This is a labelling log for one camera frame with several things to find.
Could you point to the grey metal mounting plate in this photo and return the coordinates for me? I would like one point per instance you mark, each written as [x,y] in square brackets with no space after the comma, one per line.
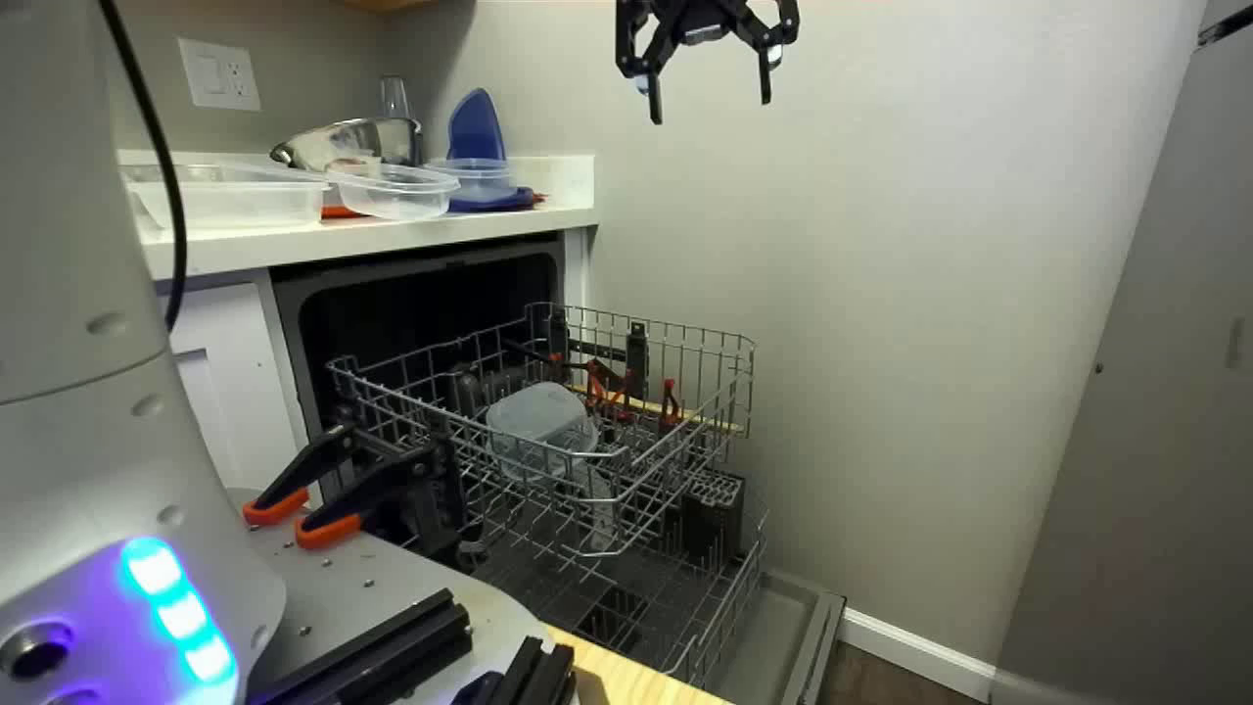
[353,590]

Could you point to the clear rectangular plastic container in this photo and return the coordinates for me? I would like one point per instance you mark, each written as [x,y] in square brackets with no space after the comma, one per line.
[220,203]

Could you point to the white baseboard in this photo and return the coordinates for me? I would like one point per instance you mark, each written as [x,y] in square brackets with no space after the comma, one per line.
[914,650]

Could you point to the stainless steel pot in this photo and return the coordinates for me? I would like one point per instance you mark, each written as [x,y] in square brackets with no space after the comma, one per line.
[337,144]

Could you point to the wooden table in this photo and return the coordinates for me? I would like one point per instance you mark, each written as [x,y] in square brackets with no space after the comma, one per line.
[627,688]

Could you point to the dark blue flat lid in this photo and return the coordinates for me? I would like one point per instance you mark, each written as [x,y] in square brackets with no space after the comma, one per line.
[522,203]

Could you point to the clear drinking glass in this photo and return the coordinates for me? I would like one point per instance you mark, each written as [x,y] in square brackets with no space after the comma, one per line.
[397,105]

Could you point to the white wall outlet plate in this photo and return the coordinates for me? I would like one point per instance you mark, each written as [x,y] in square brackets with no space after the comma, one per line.
[220,72]

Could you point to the dark cutlery basket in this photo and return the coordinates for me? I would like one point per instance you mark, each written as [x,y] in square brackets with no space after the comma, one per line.
[716,516]

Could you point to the white kitchen counter cabinet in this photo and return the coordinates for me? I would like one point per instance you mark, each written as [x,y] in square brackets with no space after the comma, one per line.
[393,239]

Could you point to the tall panel door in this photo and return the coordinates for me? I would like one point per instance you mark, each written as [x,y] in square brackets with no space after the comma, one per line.
[1150,455]

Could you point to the black aluminium extrusion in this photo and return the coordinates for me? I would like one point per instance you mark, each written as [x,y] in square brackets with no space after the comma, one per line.
[376,649]
[537,670]

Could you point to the grey dishwasher door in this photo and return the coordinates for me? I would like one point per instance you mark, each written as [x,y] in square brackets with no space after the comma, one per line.
[785,640]

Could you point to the black dishwasher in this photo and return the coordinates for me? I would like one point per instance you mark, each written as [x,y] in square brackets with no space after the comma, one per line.
[393,315]

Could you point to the small orange item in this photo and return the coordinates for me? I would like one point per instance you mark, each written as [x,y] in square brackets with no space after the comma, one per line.
[337,209]

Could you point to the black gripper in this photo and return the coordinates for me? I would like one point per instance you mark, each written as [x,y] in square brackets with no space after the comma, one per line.
[708,16]

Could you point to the frosted plastic container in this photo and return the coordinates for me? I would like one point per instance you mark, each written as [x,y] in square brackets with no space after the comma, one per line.
[542,418]

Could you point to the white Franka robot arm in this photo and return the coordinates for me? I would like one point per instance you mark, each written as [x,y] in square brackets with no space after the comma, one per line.
[79,259]

